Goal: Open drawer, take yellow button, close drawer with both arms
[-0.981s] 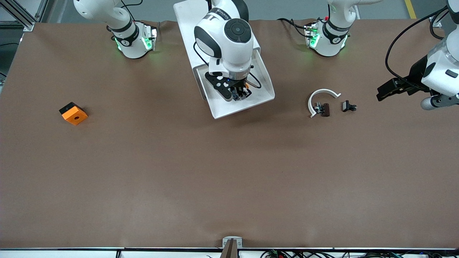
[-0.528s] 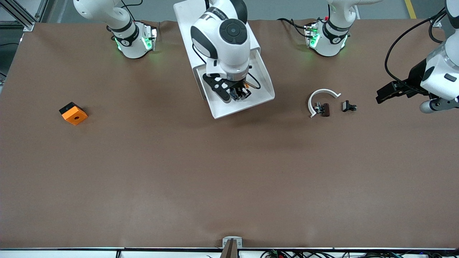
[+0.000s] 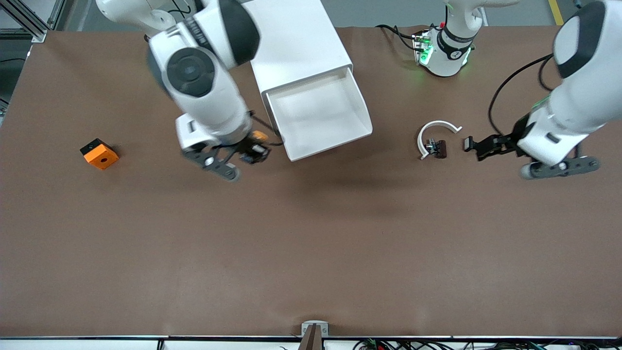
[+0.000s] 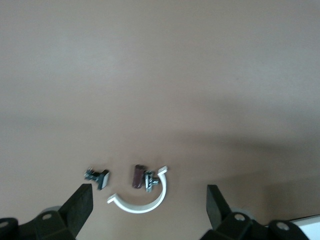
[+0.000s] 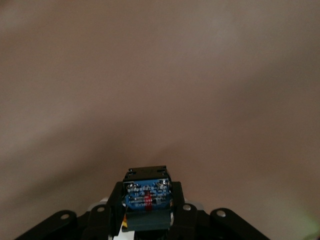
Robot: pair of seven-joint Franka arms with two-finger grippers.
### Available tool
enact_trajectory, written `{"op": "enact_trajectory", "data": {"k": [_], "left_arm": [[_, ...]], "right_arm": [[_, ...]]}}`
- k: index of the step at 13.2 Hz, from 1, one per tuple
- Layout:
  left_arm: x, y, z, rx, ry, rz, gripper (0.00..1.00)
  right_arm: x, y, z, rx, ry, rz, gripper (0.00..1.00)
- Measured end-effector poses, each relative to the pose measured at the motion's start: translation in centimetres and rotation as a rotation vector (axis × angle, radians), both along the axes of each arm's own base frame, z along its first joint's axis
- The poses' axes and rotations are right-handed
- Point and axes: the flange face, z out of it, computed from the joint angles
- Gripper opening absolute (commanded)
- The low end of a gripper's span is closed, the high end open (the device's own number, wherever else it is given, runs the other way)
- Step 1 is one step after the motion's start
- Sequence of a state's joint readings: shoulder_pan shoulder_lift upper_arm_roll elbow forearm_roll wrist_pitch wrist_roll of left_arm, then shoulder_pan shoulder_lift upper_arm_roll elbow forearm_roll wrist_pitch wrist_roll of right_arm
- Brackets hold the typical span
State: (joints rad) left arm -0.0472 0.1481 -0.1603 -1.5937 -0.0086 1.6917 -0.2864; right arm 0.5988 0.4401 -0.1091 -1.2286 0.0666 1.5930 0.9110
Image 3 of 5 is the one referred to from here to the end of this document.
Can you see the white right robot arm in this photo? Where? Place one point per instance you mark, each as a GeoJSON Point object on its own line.
{"type": "Point", "coordinates": [204, 97]}

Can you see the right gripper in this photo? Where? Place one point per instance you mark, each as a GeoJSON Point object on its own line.
{"type": "Point", "coordinates": [249, 147]}

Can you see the small metallic connector part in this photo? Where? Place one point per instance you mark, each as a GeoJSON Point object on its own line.
{"type": "Point", "coordinates": [430, 146]}

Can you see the brown table mat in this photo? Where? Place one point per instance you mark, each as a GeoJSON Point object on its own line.
{"type": "Point", "coordinates": [311, 218]}

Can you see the small black clip component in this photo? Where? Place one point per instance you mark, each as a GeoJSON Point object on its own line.
{"type": "Point", "coordinates": [468, 144]}

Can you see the orange box with round hole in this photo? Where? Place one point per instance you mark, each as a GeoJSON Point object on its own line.
{"type": "Point", "coordinates": [100, 156]}

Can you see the dark brown small block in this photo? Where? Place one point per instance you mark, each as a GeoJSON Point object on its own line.
{"type": "Point", "coordinates": [441, 149]}

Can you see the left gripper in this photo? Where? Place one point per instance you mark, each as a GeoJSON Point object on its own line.
{"type": "Point", "coordinates": [508, 141]}

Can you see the yellow push button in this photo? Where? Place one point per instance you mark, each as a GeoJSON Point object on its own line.
{"type": "Point", "coordinates": [260, 136]}

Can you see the dark camera post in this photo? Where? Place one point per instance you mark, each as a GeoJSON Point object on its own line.
{"type": "Point", "coordinates": [311, 340]}

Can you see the white drawer cabinet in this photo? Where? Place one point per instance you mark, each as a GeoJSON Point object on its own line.
{"type": "Point", "coordinates": [291, 39]}

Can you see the grey metal bracket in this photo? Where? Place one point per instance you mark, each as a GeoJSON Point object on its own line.
{"type": "Point", "coordinates": [304, 326]}

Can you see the aluminium frame profile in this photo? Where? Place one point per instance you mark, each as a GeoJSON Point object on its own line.
{"type": "Point", "coordinates": [34, 30]}

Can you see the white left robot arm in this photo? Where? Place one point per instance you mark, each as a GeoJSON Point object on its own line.
{"type": "Point", "coordinates": [583, 92]}

